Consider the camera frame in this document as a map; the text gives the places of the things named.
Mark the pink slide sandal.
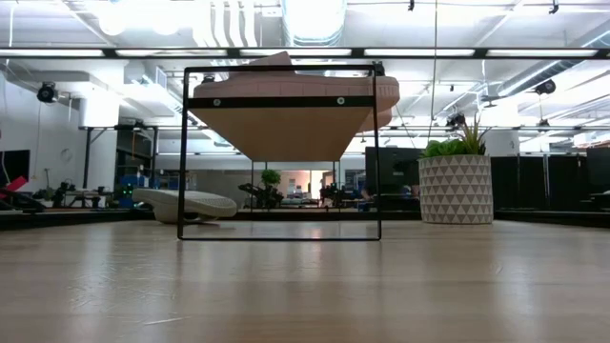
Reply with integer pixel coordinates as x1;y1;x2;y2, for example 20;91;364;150
192;50;401;114

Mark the grey slide sandal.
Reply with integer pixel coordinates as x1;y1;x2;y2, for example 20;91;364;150
132;186;239;226

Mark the small background potted plant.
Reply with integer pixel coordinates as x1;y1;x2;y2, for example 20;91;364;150
259;168;283;191

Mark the black background monitor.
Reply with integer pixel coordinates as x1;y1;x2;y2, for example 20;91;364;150
364;146;423;188

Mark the green plant in patterned pot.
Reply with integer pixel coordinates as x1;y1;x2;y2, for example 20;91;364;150
417;112;495;226

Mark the black ceiling spotlight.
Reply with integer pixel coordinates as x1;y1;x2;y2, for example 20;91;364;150
534;77;558;97
36;81;60;105
444;111;468;132

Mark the black overhead rig beam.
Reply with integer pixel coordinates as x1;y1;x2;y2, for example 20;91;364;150
0;46;610;61

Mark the black office partition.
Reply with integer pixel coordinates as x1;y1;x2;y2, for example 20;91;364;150
490;146;610;213

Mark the red and black background object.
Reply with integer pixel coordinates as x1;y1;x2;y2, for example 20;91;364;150
0;175;47;214

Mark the wooden shelf with black frame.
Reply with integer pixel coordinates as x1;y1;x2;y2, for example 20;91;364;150
176;61;383;242

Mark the silver ventilation duct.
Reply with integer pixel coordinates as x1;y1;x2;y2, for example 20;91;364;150
280;0;350;48

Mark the black metal table frame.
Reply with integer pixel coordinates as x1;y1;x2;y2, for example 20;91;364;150
0;208;610;232

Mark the black wall screen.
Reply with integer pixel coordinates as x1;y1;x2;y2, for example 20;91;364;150
0;149;31;184

